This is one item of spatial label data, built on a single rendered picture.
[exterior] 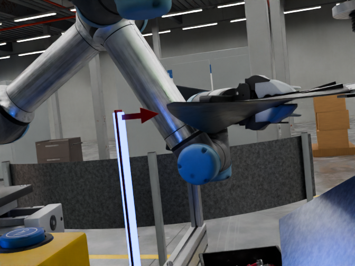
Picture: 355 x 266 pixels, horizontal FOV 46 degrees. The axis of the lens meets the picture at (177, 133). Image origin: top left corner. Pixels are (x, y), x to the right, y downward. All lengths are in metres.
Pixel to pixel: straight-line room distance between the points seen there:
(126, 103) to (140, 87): 6.32
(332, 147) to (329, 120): 0.53
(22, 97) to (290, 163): 1.91
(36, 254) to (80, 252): 0.05
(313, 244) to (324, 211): 0.05
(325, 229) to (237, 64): 6.11
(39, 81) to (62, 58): 0.08
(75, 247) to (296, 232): 0.32
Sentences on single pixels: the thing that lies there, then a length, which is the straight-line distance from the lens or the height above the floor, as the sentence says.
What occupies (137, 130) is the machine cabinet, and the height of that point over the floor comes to 0.92.
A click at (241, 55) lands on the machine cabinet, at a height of 1.92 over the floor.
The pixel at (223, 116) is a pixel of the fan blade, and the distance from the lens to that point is 0.65.
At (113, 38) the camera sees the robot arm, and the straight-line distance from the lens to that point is 0.82.
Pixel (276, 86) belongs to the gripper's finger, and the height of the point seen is 1.20.
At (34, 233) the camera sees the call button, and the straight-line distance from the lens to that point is 0.42.
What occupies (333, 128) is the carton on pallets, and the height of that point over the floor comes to 0.53.
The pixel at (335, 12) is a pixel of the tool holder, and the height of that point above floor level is 1.29.
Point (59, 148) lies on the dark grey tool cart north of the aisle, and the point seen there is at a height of 0.76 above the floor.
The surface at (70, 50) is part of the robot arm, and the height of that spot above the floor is 1.34.
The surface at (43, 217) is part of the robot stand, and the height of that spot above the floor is 0.99.
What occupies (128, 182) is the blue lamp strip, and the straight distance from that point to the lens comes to 0.64.
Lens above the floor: 1.18
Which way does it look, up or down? 3 degrees down
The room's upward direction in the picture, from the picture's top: 6 degrees counter-clockwise
